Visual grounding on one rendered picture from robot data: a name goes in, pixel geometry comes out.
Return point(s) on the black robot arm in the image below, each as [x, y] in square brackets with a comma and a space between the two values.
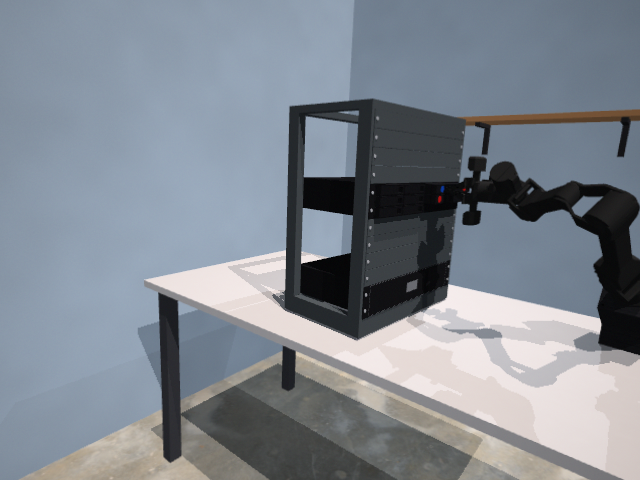
[610, 218]

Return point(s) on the black server rack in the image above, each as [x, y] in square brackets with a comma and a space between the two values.
[400, 255]

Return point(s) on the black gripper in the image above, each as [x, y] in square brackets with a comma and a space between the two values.
[481, 191]

